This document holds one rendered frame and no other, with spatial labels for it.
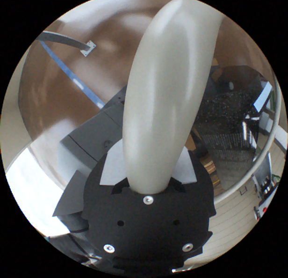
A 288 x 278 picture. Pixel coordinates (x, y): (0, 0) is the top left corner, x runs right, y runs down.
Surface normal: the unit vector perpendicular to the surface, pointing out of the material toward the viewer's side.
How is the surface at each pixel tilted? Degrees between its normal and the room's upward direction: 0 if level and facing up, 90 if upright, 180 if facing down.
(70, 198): 90
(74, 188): 90
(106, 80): 0
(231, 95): 60
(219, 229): 90
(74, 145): 90
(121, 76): 0
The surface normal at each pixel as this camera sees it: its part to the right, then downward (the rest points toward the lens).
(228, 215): -0.70, -0.66
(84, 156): 0.72, -0.59
